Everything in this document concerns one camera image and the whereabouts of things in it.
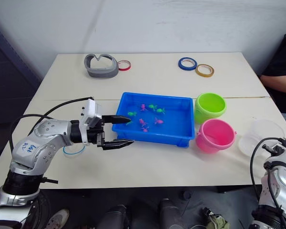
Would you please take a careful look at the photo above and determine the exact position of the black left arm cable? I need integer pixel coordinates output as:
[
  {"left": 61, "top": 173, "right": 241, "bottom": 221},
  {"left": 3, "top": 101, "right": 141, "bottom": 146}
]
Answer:
[{"left": 9, "top": 96, "right": 95, "bottom": 153}]

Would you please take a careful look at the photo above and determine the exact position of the person in black shirt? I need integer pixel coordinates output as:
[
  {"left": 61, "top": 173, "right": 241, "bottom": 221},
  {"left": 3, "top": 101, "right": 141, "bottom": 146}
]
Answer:
[{"left": 261, "top": 32, "right": 286, "bottom": 134}]

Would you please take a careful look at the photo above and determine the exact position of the small black knob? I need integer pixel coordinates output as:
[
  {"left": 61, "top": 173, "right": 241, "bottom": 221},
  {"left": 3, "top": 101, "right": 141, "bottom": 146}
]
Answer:
[{"left": 180, "top": 190, "right": 193, "bottom": 201}]

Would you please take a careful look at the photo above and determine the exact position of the tan and white shoe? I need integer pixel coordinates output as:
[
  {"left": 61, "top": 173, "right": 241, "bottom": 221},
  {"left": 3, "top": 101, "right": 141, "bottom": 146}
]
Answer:
[{"left": 46, "top": 208, "right": 71, "bottom": 229}]

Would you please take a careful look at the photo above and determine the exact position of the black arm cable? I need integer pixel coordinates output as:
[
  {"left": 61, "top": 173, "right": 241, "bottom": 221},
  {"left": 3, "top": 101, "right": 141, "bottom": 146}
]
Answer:
[
  {"left": 249, "top": 136, "right": 286, "bottom": 215},
  {"left": 9, "top": 96, "right": 95, "bottom": 153}
]

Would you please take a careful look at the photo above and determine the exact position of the pink plastic bucket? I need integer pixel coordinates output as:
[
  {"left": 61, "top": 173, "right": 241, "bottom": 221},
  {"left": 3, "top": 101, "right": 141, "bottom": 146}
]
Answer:
[{"left": 195, "top": 119, "right": 237, "bottom": 155}]

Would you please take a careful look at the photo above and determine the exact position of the dark rounded shape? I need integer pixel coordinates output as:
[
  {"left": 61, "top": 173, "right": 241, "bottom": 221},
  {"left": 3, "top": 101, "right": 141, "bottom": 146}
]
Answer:
[
  {"left": 158, "top": 198, "right": 192, "bottom": 229},
  {"left": 102, "top": 204, "right": 132, "bottom": 229}
]

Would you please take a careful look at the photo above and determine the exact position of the blue tape roll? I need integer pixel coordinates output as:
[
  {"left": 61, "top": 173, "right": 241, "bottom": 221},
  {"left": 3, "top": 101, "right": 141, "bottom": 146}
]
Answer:
[{"left": 177, "top": 57, "right": 198, "bottom": 71}]

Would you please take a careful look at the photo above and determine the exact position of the green plastic bucket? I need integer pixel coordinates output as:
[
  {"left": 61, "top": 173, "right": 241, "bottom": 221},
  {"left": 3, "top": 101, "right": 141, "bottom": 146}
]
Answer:
[{"left": 194, "top": 93, "right": 228, "bottom": 125}]

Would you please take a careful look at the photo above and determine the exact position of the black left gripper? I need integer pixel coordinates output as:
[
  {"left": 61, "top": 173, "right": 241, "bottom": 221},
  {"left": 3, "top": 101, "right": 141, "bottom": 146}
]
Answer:
[{"left": 87, "top": 114, "right": 135, "bottom": 151}]

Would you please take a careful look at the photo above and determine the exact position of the black table frame bar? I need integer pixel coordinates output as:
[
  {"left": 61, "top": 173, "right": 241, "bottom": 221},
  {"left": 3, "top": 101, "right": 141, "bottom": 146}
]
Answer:
[{"left": 215, "top": 185, "right": 263, "bottom": 194}]

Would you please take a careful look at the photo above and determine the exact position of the blue-rimmed small net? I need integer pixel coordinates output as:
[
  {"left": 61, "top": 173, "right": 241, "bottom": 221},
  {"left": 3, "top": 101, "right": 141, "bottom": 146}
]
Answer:
[{"left": 62, "top": 144, "right": 86, "bottom": 159}]

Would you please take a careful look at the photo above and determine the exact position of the yellow tape roll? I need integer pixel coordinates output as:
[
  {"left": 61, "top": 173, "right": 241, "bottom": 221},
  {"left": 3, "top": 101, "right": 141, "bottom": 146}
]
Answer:
[{"left": 195, "top": 63, "right": 215, "bottom": 78}]

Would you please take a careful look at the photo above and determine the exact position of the crumpled green cloth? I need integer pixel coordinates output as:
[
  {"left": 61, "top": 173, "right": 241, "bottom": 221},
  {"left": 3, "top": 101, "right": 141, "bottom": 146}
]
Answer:
[{"left": 201, "top": 207, "right": 231, "bottom": 229}]

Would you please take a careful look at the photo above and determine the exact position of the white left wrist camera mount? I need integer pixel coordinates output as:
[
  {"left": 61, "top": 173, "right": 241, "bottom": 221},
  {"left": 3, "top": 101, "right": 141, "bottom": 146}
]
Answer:
[{"left": 80, "top": 98, "right": 103, "bottom": 146}]

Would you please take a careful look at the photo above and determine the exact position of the blue plastic tub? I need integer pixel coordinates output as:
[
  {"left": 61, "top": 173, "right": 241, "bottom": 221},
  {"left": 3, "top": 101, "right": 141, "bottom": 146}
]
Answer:
[{"left": 111, "top": 92, "right": 196, "bottom": 149}]

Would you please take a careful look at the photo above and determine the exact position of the clear plastic cup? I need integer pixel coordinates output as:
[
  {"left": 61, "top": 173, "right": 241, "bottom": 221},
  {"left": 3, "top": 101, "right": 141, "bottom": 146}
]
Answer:
[{"left": 238, "top": 118, "right": 286, "bottom": 158}]

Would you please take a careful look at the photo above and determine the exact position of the red tape roll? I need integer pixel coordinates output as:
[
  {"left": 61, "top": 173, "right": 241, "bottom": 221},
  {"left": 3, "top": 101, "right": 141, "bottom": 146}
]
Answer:
[{"left": 117, "top": 60, "right": 132, "bottom": 72}]

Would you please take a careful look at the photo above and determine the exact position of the grey headset face pad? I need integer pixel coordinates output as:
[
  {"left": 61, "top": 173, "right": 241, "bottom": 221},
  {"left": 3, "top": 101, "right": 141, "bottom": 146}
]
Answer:
[{"left": 83, "top": 54, "right": 119, "bottom": 79}]

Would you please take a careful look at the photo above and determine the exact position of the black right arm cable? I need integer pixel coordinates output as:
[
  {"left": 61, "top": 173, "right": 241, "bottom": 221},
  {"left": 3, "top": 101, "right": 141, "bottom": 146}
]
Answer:
[{"left": 249, "top": 136, "right": 286, "bottom": 215}]

